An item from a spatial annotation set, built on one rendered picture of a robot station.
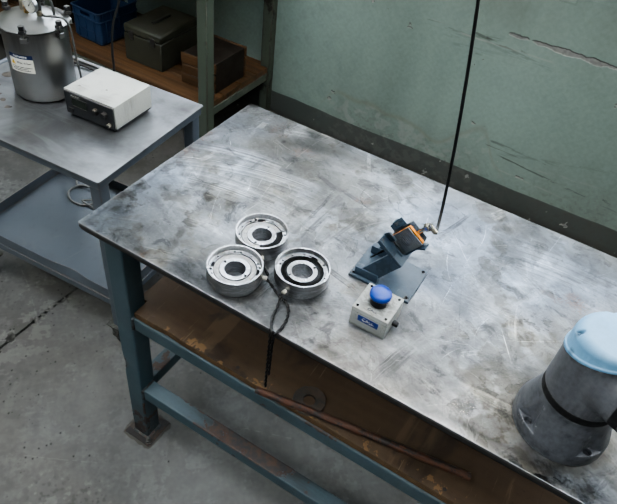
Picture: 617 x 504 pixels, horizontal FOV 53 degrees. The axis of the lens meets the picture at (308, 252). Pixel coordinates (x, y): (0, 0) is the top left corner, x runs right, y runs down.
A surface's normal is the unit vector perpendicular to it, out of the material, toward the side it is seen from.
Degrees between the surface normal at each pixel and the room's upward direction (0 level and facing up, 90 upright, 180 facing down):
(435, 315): 0
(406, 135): 90
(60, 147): 0
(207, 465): 0
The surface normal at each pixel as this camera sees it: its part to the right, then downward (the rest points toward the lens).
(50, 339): 0.11, -0.72
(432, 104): -0.51, 0.55
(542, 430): -0.73, 0.11
